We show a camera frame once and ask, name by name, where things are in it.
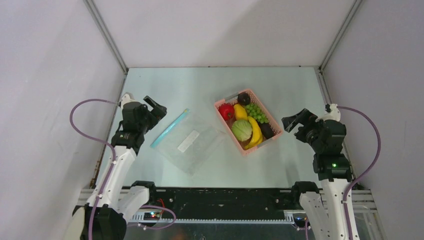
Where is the clear zip top bag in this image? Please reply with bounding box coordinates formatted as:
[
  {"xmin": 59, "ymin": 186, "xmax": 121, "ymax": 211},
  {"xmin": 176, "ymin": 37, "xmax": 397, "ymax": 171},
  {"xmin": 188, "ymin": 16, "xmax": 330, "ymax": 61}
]
[{"xmin": 150, "ymin": 108, "xmax": 225, "ymax": 177}]

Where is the green cabbage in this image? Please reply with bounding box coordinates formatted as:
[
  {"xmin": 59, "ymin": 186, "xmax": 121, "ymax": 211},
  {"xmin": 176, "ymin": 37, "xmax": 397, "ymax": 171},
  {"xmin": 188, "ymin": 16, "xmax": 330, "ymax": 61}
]
[{"xmin": 231, "ymin": 119, "xmax": 253, "ymax": 142}]

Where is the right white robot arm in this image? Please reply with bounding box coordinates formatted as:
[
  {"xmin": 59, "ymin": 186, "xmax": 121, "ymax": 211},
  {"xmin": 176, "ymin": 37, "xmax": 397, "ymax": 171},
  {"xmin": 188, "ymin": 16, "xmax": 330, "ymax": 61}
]
[{"xmin": 281, "ymin": 106, "xmax": 360, "ymax": 240}]

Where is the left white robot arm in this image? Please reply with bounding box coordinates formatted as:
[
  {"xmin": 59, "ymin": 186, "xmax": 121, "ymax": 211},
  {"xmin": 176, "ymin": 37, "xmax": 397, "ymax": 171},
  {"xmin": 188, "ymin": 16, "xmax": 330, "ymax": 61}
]
[{"xmin": 79, "ymin": 92, "xmax": 167, "ymax": 240}]

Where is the dark purple eggplant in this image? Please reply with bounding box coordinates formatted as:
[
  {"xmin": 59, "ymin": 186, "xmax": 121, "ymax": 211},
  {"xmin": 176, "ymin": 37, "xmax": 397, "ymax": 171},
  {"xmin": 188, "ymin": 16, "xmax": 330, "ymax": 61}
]
[{"xmin": 258, "ymin": 123, "xmax": 275, "ymax": 139}]

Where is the yellow banana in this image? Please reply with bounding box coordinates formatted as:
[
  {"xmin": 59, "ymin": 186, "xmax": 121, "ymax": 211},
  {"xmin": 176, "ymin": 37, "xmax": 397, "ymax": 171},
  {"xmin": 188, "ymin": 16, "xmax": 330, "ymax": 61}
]
[{"xmin": 244, "ymin": 116, "xmax": 263, "ymax": 150}]

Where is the green grapes bunch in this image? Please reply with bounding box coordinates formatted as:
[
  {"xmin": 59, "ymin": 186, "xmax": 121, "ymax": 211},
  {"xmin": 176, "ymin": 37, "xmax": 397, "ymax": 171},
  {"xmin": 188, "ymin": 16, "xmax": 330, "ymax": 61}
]
[{"xmin": 244, "ymin": 102, "xmax": 269, "ymax": 124}]

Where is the yellow bell pepper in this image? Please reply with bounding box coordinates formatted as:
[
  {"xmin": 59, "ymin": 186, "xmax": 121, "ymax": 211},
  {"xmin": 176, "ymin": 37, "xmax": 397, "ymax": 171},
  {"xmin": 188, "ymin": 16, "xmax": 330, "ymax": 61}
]
[{"xmin": 233, "ymin": 103, "xmax": 248, "ymax": 121}]

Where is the dark round fruit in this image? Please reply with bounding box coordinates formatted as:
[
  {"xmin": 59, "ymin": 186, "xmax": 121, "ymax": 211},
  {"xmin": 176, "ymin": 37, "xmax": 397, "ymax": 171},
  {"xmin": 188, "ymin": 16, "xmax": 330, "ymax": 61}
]
[{"xmin": 237, "ymin": 92, "xmax": 251, "ymax": 106}]

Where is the pink plastic basket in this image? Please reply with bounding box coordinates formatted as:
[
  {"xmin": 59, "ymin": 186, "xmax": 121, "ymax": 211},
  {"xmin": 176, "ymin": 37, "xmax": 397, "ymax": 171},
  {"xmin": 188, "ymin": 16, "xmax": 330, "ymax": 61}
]
[{"xmin": 214, "ymin": 88, "xmax": 283, "ymax": 156}]

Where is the red tomato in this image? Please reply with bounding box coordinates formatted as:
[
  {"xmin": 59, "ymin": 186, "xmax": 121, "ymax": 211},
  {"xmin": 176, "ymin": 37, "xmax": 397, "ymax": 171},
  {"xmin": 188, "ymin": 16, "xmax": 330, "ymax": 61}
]
[{"xmin": 218, "ymin": 103, "xmax": 235, "ymax": 121}]

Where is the right circuit board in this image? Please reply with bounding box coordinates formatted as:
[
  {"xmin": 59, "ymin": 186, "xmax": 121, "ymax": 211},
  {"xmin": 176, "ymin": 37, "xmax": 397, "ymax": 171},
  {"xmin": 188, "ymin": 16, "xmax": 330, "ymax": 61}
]
[{"xmin": 293, "ymin": 217, "xmax": 310, "ymax": 229}]

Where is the circuit board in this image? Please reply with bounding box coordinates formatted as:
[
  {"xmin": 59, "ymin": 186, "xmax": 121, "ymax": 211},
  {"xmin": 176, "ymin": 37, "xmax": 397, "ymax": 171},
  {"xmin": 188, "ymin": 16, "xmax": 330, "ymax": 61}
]
[
  {"xmin": 142, "ymin": 211, "xmax": 162, "ymax": 222},
  {"xmin": 293, "ymin": 217, "xmax": 310, "ymax": 229}
]

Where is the left circuit board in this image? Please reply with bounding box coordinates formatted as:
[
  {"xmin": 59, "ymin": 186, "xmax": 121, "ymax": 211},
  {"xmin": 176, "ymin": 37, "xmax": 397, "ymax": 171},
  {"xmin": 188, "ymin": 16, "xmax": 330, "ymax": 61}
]
[{"xmin": 142, "ymin": 211, "xmax": 162, "ymax": 222}]

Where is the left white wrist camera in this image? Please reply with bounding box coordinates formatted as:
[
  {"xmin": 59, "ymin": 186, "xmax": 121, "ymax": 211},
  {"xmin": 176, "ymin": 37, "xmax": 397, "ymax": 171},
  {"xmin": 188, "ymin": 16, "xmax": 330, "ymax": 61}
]
[{"xmin": 119, "ymin": 92, "xmax": 136, "ymax": 110}]

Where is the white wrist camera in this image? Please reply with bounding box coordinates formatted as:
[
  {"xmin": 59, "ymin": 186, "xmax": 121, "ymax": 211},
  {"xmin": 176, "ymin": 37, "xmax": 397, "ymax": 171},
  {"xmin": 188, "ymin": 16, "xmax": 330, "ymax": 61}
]
[
  {"xmin": 315, "ymin": 103, "xmax": 341, "ymax": 122},
  {"xmin": 119, "ymin": 92, "xmax": 136, "ymax": 110}
]

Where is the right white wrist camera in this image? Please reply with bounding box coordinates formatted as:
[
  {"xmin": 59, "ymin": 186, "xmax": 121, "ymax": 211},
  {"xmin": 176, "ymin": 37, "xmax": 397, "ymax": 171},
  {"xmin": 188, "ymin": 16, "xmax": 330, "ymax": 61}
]
[{"xmin": 315, "ymin": 103, "xmax": 341, "ymax": 122}]

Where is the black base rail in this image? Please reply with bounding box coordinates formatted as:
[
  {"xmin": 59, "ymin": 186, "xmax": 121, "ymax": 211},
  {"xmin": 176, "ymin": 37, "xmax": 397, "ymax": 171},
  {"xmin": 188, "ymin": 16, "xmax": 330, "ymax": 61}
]
[{"xmin": 147, "ymin": 187, "xmax": 303, "ymax": 222}]

